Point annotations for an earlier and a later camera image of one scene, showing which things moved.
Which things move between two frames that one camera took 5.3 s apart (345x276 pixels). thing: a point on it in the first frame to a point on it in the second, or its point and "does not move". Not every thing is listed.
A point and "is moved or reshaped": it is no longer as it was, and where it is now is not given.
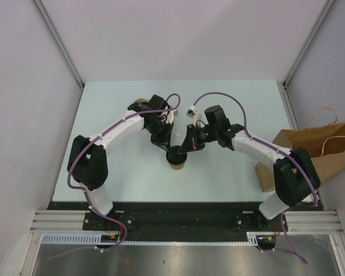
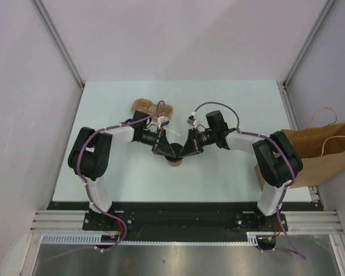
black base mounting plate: x=180 y=221 does not move
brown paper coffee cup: x=177 y=167 is moved or reshaped
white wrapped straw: x=179 y=134 does not move
